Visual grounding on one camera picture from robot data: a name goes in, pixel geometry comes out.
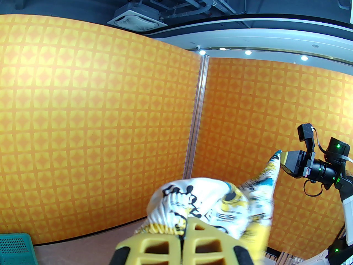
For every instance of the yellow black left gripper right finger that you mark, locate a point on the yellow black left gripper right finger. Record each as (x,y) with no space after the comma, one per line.
(209,247)

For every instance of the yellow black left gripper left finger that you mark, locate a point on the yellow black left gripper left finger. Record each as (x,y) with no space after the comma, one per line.
(149,251)

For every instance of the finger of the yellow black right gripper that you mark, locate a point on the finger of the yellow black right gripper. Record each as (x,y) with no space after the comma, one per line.
(295,161)

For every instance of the white cartoon print garment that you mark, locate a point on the white cartoon print garment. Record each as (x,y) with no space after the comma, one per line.
(209,200)

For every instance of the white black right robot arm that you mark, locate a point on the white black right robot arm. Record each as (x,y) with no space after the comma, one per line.
(348,211)

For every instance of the round ceiling spotlight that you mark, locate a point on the round ceiling spotlight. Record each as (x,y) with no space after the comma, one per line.
(304,57)
(202,52)
(248,52)

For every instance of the teal perforated plastic basket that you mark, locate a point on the teal perforated plastic basket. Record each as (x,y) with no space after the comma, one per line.
(16,250)

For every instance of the ceiling air conditioner cassette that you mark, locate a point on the ceiling air conditioner cassette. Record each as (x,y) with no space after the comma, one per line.
(138,18)

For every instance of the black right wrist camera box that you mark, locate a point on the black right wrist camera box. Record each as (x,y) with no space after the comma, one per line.
(304,132)

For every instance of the aluminium frame post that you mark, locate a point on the aluminium frame post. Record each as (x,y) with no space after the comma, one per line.
(197,114)

